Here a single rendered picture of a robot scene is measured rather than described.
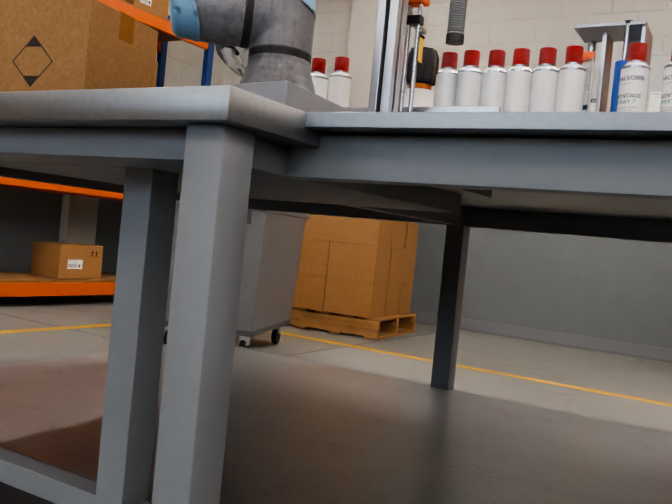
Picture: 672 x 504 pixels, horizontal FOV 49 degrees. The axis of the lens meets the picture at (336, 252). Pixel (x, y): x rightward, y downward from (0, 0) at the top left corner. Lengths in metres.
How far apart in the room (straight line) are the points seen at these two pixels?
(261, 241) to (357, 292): 1.48
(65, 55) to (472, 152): 1.03
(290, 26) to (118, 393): 0.69
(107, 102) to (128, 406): 0.48
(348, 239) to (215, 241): 4.24
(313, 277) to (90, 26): 3.75
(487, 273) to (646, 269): 1.23
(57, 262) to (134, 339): 4.43
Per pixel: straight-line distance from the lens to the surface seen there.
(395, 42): 1.50
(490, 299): 6.22
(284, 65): 1.33
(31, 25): 1.78
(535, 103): 1.52
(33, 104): 1.10
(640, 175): 0.85
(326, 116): 0.95
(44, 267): 5.71
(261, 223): 3.72
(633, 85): 1.48
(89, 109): 1.01
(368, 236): 5.04
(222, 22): 1.35
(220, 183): 0.87
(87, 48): 1.66
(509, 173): 0.88
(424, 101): 1.90
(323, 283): 5.17
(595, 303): 6.00
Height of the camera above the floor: 0.67
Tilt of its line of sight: 1 degrees down
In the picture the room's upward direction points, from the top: 6 degrees clockwise
